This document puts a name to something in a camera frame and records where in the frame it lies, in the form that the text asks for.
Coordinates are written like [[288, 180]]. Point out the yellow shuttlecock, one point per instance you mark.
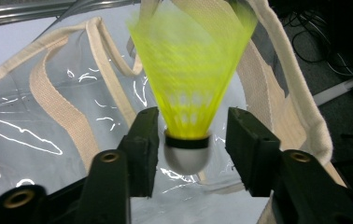
[[190, 77]]

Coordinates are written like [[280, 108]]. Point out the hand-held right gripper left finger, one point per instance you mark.
[[142, 149]]

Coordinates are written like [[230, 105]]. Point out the clear bag with beige trim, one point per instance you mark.
[[56, 102]]

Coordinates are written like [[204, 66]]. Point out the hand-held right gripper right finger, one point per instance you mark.
[[252, 152]]

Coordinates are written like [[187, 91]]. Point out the aluminium floor rail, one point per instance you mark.
[[25, 11]]

